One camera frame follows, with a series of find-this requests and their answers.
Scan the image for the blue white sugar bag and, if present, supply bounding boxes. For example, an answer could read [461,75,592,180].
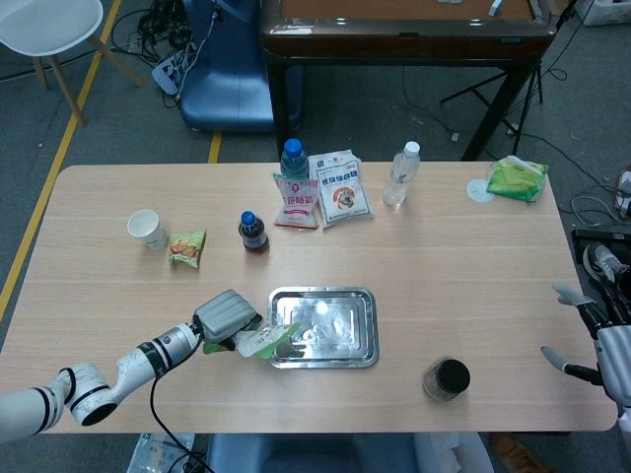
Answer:
[309,150,375,231]

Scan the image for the small green snack packet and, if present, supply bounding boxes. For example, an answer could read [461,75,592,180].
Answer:
[167,229,208,270]

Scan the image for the black cable bundle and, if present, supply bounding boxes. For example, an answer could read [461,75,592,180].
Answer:
[110,0,199,56]

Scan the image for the white power strip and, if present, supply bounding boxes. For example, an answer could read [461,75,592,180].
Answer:
[151,41,199,97]

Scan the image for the green white corn starch bag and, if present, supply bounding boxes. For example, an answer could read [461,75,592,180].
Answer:
[202,321,303,362]

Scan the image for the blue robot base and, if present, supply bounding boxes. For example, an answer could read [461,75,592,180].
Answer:
[179,0,303,135]

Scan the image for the red white snack bag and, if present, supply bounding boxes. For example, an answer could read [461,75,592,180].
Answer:
[273,171,320,232]

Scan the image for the glass jar black lid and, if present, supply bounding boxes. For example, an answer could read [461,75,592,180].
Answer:
[422,357,471,402]

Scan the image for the green tissue pack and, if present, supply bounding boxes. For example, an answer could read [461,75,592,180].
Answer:
[486,155,550,204]

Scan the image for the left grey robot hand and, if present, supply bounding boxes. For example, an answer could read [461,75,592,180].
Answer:
[190,289,264,354]

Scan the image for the brown shoe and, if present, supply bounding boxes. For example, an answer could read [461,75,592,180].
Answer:
[490,433,544,473]

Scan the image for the rectangular metal tray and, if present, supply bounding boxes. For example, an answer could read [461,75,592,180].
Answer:
[266,286,381,371]

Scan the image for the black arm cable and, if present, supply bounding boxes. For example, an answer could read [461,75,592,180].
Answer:
[149,334,214,473]

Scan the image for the white cloth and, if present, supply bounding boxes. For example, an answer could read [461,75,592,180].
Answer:
[412,432,495,473]

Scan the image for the grey sneaker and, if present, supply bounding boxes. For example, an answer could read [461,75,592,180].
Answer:
[583,242,631,286]

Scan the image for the brown mahjong table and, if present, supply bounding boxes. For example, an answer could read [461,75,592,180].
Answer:
[259,0,559,162]

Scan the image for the white chair wooden legs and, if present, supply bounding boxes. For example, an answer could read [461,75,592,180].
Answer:
[0,0,149,127]

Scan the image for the dark soda bottle blue cap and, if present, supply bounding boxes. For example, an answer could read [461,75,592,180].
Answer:
[238,211,271,256]

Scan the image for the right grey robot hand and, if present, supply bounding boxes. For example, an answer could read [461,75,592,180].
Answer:
[540,282,631,406]

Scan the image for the clear plastic bag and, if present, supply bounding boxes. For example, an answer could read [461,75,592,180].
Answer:
[126,432,196,473]

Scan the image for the water bottle blue cap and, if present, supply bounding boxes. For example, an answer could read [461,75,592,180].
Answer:
[279,138,312,180]

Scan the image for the clear water bottle white cap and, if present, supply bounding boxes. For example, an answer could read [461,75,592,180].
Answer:
[382,141,422,208]

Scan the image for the black tripod stand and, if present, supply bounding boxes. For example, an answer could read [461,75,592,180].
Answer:
[440,19,546,157]

